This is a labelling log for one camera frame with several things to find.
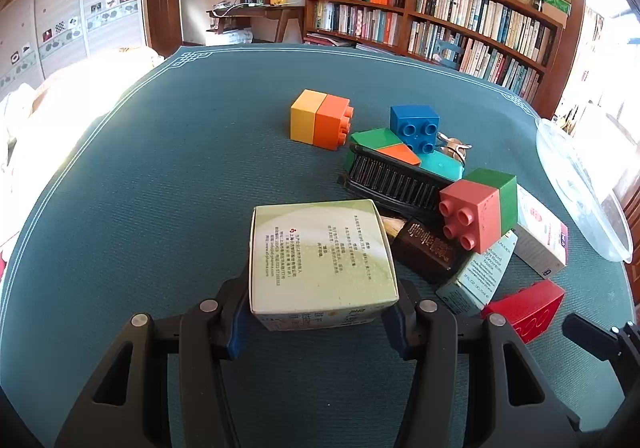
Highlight yellow and orange building block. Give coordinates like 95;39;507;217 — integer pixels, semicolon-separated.
290;89;355;149

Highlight pale green carton box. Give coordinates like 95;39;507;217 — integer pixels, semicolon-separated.
248;199;400;332

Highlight wooden bookshelf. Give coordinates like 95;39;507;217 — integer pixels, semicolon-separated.
304;0;565;115

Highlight metal key ring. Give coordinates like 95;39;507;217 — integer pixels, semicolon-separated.
436;131;472;163

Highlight blue box among books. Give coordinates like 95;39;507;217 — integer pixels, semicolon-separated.
432;38;467;70

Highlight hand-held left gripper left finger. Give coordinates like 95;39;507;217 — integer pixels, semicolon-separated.
54;273;252;448

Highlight pink and green building block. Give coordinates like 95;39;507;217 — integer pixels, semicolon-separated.
438;167;519;253

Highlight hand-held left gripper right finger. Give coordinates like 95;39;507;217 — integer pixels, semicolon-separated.
387;278;582;448

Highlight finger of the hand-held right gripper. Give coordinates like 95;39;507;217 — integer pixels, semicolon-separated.
611;322;640;379
562;312;621;363

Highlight dark brown box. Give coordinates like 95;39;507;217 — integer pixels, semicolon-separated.
382;215;472;285

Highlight green and orange building block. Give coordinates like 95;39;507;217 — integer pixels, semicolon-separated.
349;127;422;167

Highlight grey green carton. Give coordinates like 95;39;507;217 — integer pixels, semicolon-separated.
435;229;519;317

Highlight panelled wooden door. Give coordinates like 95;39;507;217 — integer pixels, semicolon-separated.
545;0;590;119

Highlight black comb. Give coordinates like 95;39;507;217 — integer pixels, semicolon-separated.
338;144;455;225

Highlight white and pink carton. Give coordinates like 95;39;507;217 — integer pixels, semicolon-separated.
511;183;570;282

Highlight books in bookshelf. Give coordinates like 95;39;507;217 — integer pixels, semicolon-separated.
309;0;556;101

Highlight clear plastic bowl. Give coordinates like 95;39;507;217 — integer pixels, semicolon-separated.
535;117;634;263

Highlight red building block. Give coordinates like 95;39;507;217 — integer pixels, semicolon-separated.
480;279;566;345

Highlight sliding door wardrobe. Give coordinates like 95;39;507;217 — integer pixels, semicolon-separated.
0;0;147;96

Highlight blue building block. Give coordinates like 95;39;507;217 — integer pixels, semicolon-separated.
389;105;442;155

